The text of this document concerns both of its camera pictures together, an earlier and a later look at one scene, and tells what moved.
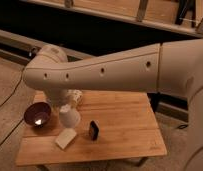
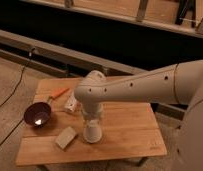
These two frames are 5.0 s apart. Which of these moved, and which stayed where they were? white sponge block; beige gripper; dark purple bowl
Moved: beige gripper
Stayed: dark purple bowl; white sponge block
